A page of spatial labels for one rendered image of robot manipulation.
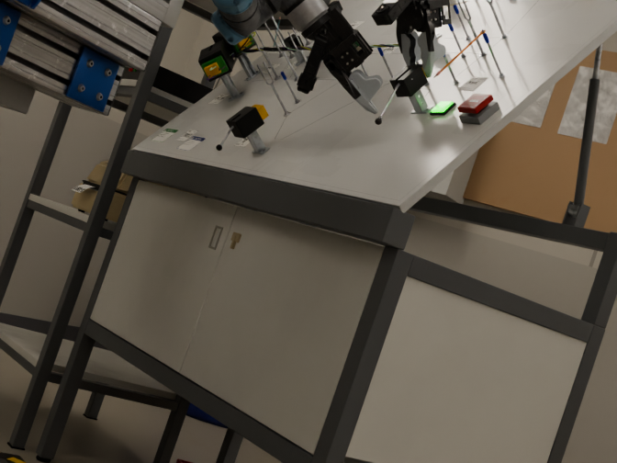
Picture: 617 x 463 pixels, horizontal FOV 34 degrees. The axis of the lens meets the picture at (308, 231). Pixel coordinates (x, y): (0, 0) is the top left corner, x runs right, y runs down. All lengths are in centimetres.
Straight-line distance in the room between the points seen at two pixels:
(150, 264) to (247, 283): 47
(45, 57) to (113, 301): 115
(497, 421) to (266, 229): 62
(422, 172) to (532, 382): 51
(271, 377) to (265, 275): 23
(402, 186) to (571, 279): 242
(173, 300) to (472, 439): 80
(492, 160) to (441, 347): 255
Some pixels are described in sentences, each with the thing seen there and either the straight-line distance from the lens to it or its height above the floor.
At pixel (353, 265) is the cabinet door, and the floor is 75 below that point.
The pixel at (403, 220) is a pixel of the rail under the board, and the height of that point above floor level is 85.
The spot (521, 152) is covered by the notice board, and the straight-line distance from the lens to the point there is 440.
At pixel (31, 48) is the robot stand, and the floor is 89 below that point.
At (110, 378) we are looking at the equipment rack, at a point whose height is 24.
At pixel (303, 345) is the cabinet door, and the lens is 196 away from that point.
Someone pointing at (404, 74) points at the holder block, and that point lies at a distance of 208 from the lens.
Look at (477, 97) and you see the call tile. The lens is 198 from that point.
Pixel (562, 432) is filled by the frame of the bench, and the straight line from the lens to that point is 223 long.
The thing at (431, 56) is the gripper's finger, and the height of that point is 120.
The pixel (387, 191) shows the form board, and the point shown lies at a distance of 187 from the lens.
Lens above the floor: 70
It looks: 2 degrees up
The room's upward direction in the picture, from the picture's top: 19 degrees clockwise
